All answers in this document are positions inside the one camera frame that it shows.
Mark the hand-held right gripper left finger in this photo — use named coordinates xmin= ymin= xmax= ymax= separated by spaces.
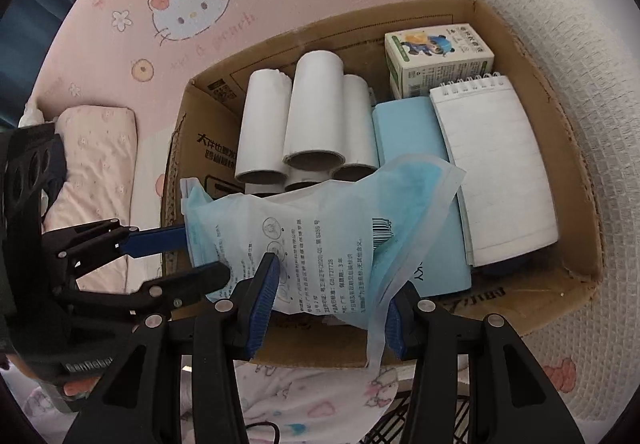
xmin=62 ymin=253 xmax=282 ymax=444

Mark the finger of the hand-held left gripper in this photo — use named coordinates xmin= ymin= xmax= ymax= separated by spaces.
xmin=52 ymin=262 xmax=232 ymax=321
xmin=42 ymin=219 xmax=189 ymax=276

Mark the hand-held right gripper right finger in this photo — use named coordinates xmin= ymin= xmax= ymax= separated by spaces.
xmin=385 ymin=281 xmax=586 ymax=444

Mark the blue face mask packet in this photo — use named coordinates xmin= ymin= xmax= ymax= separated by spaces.
xmin=180 ymin=155 xmax=467 ymax=372

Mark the brown cardboard box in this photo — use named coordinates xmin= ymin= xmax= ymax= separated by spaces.
xmin=160 ymin=0 xmax=605 ymax=370

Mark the person's left hand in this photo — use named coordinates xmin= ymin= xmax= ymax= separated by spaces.
xmin=0 ymin=349 xmax=103 ymax=402

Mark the black plastic basket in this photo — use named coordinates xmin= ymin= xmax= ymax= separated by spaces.
xmin=372 ymin=381 xmax=418 ymax=444

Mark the pink floral pillow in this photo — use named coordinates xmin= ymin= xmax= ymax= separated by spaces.
xmin=42 ymin=105 xmax=138 ymax=292

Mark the person's printed pajamas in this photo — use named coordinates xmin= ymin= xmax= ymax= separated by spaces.
xmin=20 ymin=364 xmax=401 ymax=444

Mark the small white object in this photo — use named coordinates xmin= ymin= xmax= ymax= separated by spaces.
xmin=20 ymin=100 xmax=45 ymax=126

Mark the white spiral notepad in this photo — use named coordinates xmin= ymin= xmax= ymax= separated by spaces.
xmin=429 ymin=71 xmax=560 ymax=267

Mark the light blue box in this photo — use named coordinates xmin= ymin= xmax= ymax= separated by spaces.
xmin=371 ymin=96 xmax=473 ymax=300

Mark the dark blue curtain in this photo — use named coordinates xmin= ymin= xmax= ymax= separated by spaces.
xmin=10 ymin=0 xmax=83 ymax=130

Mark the green white cartoon carton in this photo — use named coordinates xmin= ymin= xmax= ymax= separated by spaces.
xmin=384 ymin=24 xmax=495 ymax=97

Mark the black cable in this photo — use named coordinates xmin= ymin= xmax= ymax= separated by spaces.
xmin=245 ymin=419 xmax=283 ymax=444

